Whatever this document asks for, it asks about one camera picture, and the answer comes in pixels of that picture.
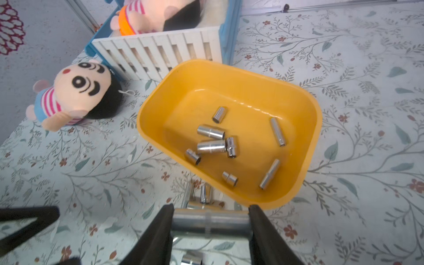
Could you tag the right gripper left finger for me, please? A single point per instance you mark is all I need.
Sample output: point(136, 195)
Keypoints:
point(155, 245)

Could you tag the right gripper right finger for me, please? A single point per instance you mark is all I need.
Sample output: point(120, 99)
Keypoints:
point(267, 247)

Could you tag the large metal socket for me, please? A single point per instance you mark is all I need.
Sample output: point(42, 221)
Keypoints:
point(211, 224)

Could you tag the small stubby metal socket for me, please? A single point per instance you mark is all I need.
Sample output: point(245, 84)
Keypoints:
point(231, 147)

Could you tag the yellow plastic storage box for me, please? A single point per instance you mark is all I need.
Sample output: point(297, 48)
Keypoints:
point(190, 95)

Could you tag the long thin metal socket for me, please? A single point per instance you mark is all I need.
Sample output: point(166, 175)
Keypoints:
point(277, 132)

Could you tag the medium metal socket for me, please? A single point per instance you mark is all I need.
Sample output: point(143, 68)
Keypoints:
point(214, 146)

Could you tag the tiny short metal socket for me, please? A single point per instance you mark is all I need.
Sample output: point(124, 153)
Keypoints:
point(219, 115)

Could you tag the plush doll on table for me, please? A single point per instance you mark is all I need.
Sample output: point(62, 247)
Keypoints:
point(87, 90)

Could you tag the white and blue toy crib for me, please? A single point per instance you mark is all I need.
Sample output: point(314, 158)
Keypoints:
point(154, 55)

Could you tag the plush doll in crib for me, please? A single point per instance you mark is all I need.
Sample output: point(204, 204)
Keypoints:
point(152, 16)

